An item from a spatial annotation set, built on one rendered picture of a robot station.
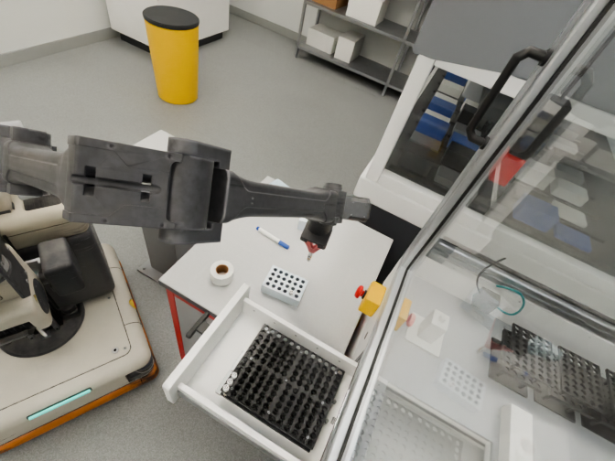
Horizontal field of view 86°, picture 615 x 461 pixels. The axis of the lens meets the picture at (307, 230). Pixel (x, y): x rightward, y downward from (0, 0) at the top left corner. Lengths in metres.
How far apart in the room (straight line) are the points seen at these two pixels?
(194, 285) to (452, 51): 0.98
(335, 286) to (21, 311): 0.84
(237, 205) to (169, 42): 2.72
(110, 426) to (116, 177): 1.48
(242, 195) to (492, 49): 0.83
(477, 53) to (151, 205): 0.93
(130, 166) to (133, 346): 1.23
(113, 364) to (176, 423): 0.39
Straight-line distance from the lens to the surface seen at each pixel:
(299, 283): 1.04
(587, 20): 0.66
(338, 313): 1.06
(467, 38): 1.08
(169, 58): 3.13
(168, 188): 0.35
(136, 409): 1.74
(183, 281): 1.07
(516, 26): 1.07
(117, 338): 1.56
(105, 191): 0.35
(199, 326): 0.83
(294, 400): 0.80
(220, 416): 0.79
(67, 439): 1.79
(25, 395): 1.58
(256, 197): 0.43
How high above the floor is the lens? 1.66
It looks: 47 degrees down
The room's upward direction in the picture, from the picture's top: 18 degrees clockwise
